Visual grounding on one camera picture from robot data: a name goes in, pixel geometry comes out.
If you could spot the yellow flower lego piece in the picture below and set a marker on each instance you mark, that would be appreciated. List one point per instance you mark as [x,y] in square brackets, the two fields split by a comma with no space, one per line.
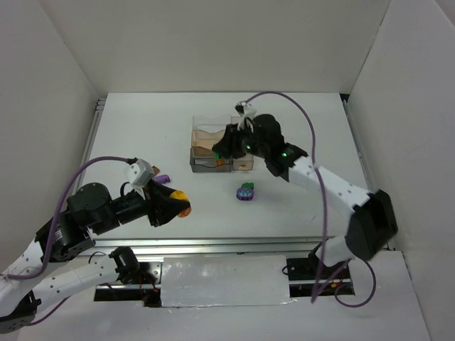
[183,201]

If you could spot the tall clear drawer bin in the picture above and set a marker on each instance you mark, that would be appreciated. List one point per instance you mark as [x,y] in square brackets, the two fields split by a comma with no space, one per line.
[244,163]

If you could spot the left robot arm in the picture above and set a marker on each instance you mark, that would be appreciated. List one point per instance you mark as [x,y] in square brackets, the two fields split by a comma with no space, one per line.
[29,285]

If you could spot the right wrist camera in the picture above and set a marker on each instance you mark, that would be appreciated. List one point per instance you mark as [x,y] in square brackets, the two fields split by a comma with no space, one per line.
[245,111]

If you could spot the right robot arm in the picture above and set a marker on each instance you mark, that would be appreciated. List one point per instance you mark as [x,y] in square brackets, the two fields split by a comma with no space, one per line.
[370,216]

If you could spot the grey tinted plastic bin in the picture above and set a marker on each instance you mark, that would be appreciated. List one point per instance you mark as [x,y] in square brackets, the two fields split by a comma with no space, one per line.
[206,164]

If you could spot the purple lotus lego piece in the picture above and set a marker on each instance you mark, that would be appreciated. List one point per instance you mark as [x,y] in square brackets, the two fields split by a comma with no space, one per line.
[245,194]

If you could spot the green leaf lego brick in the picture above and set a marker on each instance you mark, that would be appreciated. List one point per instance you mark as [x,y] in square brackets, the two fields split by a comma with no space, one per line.
[248,185]

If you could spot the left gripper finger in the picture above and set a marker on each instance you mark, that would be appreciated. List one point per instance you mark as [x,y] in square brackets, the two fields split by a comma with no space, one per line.
[165,216]
[169,200]

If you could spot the clear plastic bin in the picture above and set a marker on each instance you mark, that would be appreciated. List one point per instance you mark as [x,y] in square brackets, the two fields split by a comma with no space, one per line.
[210,124]

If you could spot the purple lego brick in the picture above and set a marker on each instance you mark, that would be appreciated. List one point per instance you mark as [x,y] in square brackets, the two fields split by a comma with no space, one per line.
[162,179]

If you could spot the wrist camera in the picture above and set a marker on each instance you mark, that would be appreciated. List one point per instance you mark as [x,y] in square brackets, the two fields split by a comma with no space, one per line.
[245,111]
[139,173]

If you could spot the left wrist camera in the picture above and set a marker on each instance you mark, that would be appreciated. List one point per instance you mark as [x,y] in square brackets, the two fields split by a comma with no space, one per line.
[139,173]

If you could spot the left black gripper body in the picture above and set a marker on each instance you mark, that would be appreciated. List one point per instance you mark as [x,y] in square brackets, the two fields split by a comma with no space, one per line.
[153,204]

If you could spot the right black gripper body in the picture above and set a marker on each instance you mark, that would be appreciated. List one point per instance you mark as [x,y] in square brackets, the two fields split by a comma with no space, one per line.
[232,143]

